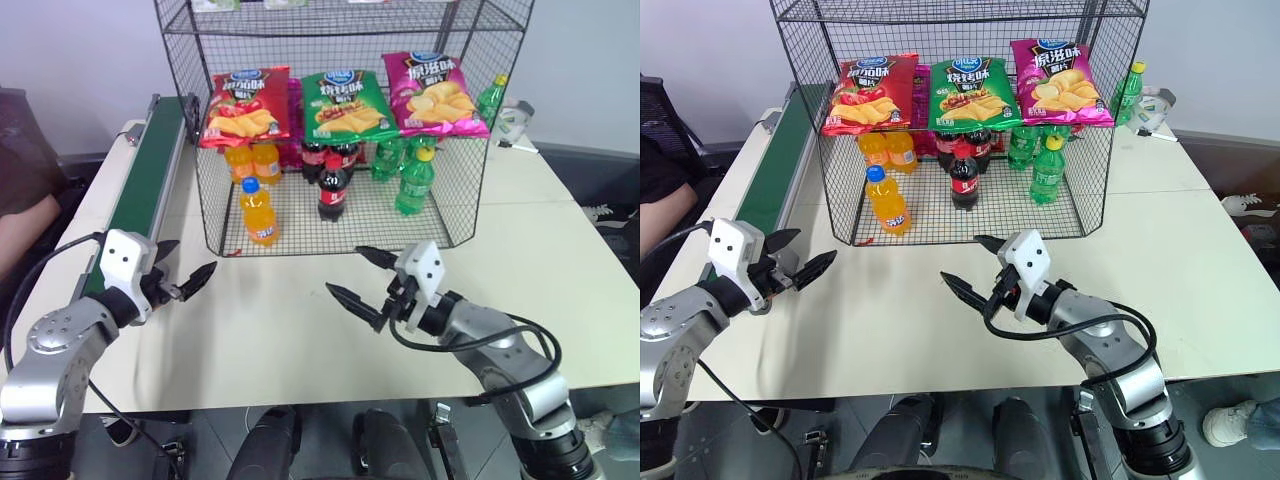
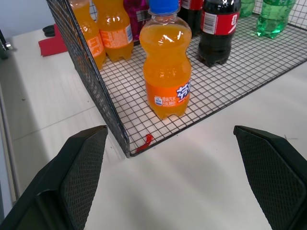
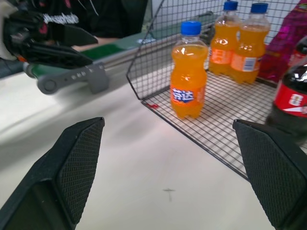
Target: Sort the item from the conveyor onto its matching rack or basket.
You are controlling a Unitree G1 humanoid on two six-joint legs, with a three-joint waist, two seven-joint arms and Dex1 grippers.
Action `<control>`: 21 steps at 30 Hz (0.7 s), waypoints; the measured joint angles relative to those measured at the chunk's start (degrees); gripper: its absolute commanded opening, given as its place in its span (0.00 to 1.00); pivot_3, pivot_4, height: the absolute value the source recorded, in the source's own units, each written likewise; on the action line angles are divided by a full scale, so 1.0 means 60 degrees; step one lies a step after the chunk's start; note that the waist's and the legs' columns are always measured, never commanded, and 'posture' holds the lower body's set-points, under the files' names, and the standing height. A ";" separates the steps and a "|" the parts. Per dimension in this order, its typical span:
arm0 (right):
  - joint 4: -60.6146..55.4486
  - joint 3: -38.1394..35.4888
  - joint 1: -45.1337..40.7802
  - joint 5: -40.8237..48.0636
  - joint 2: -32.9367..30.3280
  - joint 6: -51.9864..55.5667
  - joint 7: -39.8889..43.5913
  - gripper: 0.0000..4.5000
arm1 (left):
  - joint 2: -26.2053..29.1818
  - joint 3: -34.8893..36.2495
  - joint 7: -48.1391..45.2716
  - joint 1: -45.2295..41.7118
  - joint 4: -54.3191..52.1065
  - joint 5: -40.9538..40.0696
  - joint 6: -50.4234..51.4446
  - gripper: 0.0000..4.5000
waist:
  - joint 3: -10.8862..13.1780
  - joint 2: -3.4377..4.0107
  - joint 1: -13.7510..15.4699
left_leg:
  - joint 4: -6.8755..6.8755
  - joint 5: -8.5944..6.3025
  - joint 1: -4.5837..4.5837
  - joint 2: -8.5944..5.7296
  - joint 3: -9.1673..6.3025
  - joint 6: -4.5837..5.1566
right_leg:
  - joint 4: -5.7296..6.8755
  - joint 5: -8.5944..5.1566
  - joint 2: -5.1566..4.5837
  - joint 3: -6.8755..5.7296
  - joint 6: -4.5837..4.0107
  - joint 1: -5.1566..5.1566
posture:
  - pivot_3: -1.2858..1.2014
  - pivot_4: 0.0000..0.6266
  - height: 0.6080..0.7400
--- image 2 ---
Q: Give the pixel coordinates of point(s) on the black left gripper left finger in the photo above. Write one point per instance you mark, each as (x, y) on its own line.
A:
(72, 182)

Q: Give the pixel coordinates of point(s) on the black round object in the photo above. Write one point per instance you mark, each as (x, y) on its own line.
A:
(49, 30)

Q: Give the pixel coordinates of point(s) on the orange soda bottle blue cap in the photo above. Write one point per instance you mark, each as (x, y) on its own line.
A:
(166, 69)

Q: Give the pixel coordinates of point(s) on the green soda bottle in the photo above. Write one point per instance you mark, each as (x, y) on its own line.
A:
(247, 7)
(273, 16)

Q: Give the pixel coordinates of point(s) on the red cloth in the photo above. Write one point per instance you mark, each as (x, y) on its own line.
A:
(51, 44)

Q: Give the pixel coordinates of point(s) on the purple drink bottle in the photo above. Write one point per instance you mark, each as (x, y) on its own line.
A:
(134, 16)

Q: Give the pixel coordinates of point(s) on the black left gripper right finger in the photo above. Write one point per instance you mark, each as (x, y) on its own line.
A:
(271, 177)

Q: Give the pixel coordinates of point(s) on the cola bottle red label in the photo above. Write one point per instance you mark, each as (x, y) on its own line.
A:
(217, 31)
(192, 14)

